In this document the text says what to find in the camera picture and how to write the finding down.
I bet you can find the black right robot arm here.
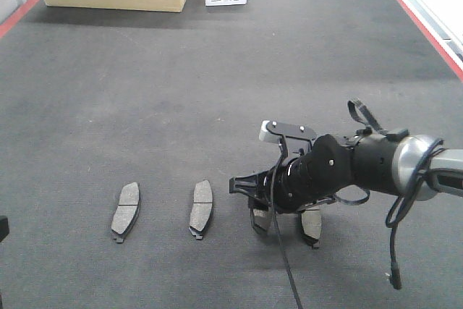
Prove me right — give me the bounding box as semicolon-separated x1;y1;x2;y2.
229;130;462;213

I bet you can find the dark conveyor belt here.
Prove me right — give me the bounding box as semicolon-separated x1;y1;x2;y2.
1;0;462;308

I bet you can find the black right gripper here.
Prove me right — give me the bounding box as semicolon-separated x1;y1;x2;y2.
229;135;354;235

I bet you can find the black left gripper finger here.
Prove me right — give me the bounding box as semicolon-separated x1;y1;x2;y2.
0;216;8;242

